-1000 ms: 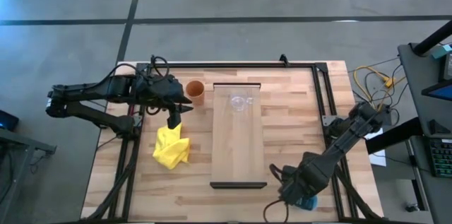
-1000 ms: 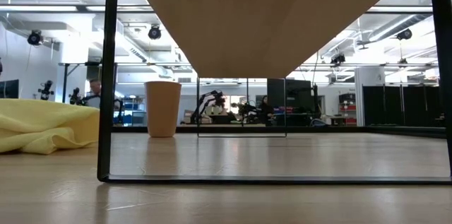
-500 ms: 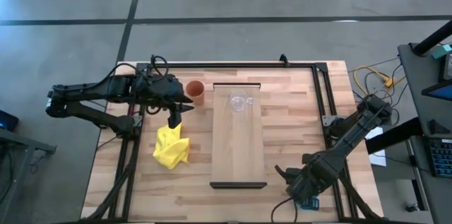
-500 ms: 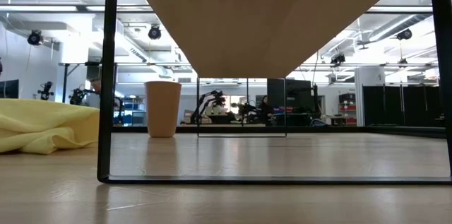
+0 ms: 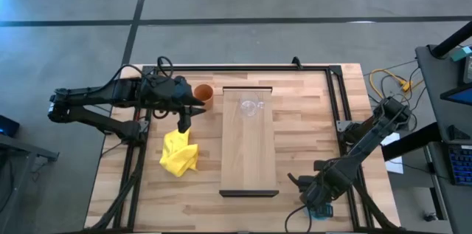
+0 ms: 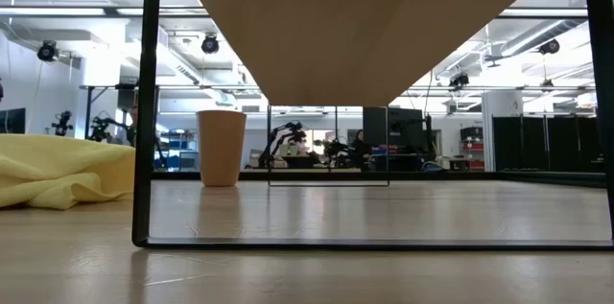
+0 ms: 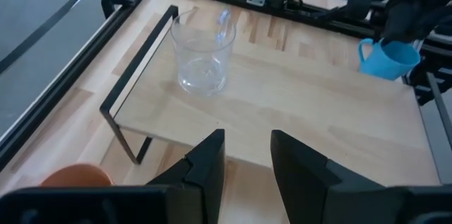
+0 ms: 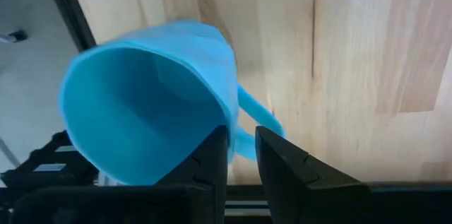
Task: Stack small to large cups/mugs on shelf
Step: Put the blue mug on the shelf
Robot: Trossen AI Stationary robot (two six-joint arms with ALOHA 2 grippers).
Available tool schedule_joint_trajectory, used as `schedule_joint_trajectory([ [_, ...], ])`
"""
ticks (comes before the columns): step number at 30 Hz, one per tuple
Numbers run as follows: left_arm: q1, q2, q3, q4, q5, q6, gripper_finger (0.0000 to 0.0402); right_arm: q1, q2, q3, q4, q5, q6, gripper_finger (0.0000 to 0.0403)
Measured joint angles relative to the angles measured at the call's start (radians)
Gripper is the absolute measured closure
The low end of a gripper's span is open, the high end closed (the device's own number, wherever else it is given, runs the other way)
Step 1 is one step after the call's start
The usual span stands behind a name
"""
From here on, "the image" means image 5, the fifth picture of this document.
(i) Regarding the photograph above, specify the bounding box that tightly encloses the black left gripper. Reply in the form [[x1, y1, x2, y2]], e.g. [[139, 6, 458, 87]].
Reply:
[[139, 75, 207, 117]]

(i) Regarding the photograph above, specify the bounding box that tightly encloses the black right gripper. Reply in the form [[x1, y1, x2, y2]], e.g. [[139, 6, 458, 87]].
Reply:
[[297, 165, 355, 219]]

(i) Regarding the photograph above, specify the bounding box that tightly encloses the orange plastic cup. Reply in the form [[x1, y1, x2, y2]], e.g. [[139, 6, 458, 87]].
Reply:
[[193, 83, 215, 111]]

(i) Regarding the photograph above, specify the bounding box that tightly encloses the clear glass mug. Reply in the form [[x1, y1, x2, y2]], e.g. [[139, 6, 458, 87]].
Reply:
[[239, 94, 266, 118]]

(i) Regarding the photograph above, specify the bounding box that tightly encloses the yellow cloth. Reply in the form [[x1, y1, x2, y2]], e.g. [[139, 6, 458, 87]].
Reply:
[[159, 127, 200, 179]]

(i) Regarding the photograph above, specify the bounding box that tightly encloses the wooden board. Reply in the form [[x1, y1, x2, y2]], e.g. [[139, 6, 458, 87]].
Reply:
[[218, 86, 280, 199]]

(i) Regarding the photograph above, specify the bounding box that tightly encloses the white paper sheet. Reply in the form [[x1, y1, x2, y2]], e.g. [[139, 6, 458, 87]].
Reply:
[[379, 131, 405, 175]]

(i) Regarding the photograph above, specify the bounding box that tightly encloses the black beam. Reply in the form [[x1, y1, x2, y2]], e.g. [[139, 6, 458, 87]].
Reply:
[[381, 122, 443, 162]]

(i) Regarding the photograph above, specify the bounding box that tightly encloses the grey desk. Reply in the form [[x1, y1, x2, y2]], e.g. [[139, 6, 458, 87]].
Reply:
[[414, 44, 472, 234]]

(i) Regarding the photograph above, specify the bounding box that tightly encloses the dark screen with blue display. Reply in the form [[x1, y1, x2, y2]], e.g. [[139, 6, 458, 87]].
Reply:
[[440, 83, 472, 107]]

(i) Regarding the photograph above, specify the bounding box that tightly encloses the teal box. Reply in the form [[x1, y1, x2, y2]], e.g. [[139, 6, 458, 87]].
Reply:
[[450, 45, 472, 62]]

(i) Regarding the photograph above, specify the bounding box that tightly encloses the black pole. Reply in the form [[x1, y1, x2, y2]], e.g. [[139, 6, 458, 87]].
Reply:
[[430, 21, 472, 59]]

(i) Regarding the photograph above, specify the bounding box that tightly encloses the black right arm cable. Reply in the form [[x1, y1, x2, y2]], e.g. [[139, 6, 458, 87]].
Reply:
[[284, 204, 314, 234]]

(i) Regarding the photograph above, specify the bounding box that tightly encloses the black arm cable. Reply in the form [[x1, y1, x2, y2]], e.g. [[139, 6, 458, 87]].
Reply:
[[284, 204, 314, 234], [156, 55, 175, 79]]

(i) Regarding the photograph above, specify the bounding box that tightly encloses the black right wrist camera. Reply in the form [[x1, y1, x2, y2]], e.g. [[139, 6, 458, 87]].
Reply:
[[287, 172, 315, 194]]

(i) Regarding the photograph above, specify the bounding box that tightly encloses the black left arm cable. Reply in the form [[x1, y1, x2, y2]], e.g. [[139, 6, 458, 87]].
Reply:
[[156, 55, 175, 79]]

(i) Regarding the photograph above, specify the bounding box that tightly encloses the black aluminium table frame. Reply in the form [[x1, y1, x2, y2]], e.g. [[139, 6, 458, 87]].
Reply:
[[85, 56, 398, 234]]

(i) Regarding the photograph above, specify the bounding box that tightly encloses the yellow cable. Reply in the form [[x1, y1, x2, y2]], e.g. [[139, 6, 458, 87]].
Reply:
[[369, 68, 414, 99]]

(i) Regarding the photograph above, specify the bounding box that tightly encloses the black triangular bracket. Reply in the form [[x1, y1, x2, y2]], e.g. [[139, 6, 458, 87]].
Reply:
[[447, 124, 471, 141]]

